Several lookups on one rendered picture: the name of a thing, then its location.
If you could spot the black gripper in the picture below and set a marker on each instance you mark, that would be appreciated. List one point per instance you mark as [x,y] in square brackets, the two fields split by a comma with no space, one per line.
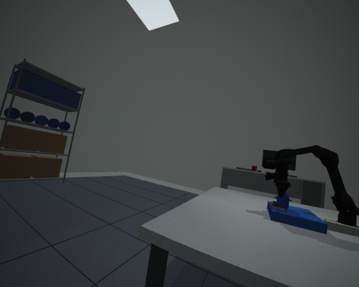
[281,182]

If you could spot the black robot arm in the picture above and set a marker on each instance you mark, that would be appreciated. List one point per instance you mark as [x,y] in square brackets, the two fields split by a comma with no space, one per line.
[343,202]

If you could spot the blue micro servo with orange cable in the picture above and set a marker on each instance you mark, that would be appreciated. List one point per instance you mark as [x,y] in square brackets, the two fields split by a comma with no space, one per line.
[282,202]

